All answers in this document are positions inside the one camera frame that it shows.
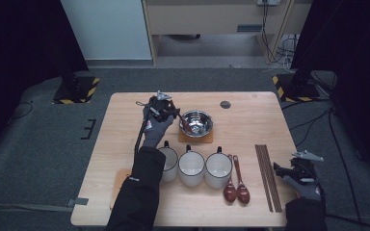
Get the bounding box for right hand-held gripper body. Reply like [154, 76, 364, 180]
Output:
[288, 149, 325, 183]

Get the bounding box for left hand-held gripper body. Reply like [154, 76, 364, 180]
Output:
[144, 90, 179, 123]

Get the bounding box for red-brown wooden spoon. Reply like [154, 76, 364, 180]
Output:
[176, 113, 203, 134]
[233, 155, 251, 205]
[223, 154, 238, 203]

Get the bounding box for row of brown chopsticks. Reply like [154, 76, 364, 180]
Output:
[254, 143, 283, 214]

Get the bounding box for stainless steel bowl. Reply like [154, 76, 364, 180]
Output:
[178, 110, 214, 139]

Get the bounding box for white enamel mug black rim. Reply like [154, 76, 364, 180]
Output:
[204, 146, 233, 190]
[177, 143, 206, 188]
[158, 140, 179, 183]

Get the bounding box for person's right hand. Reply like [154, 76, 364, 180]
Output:
[281, 175, 323, 202]

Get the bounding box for person's left hand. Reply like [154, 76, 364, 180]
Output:
[142, 106, 175, 148]

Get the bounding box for flat grey floor device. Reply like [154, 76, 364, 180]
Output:
[168, 33, 202, 41]

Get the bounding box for black floor tape marks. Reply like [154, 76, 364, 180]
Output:
[80, 118, 97, 141]

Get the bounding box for black stand with striped base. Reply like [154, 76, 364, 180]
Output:
[272, 64, 322, 103]
[52, 71, 100, 105]

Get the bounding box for beige wooden desk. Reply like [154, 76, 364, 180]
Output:
[141, 0, 312, 65]

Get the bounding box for white cabinet panel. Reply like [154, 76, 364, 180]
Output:
[60, 0, 152, 61]

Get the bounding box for grey rectangular desk label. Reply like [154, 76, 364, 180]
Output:
[236, 23, 263, 33]

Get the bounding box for grey tape strip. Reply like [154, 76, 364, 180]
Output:
[66, 197, 90, 207]

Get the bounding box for black curtain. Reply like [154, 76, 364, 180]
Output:
[290, 0, 370, 181]
[0, 0, 90, 162]

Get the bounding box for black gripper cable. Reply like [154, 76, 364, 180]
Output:
[134, 100, 152, 154]
[316, 177, 328, 208]

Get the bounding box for long black floor cable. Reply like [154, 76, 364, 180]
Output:
[328, 108, 365, 229]

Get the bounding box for white cable bundle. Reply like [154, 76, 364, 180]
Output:
[280, 33, 301, 73]

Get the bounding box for black hanging cable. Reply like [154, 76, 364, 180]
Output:
[260, 3, 285, 64]

